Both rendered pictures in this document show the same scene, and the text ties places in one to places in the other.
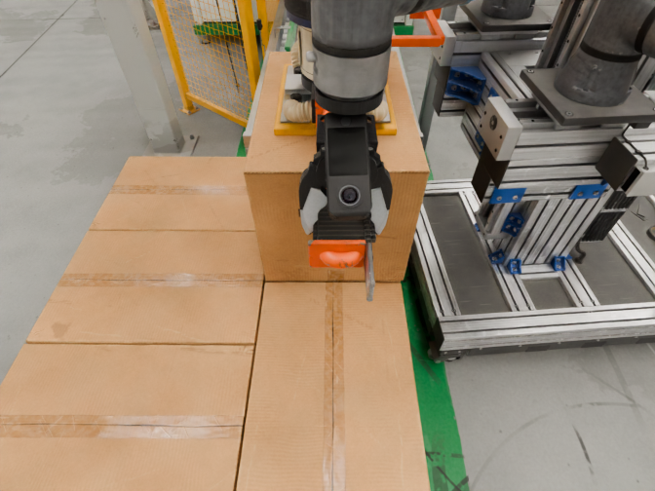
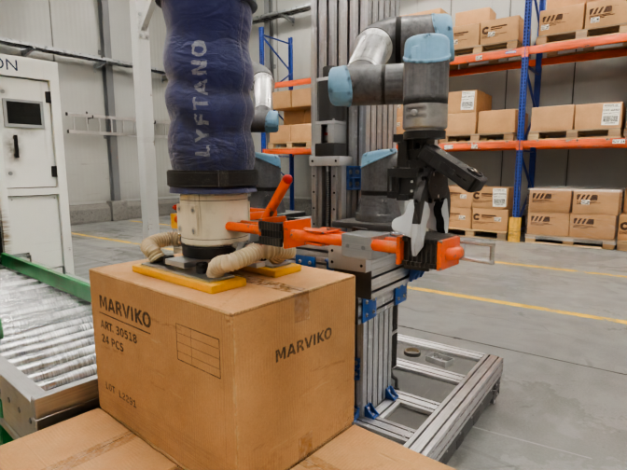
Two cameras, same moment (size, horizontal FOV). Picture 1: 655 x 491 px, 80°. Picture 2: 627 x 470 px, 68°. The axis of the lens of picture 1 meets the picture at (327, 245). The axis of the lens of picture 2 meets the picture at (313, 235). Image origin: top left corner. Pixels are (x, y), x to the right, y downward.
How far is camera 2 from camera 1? 76 cm
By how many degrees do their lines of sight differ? 58
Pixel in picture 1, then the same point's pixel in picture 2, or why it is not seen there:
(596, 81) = (386, 208)
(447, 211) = not seen: hidden behind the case
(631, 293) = (442, 389)
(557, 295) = (412, 415)
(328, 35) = (437, 91)
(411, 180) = (347, 287)
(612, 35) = (383, 181)
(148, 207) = not seen: outside the picture
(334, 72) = (438, 111)
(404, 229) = (348, 346)
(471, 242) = not seen: hidden behind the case
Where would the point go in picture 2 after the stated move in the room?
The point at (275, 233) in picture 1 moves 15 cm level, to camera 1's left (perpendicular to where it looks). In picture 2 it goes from (254, 399) to (191, 431)
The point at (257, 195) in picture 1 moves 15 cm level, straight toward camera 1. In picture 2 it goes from (243, 343) to (312, 357)
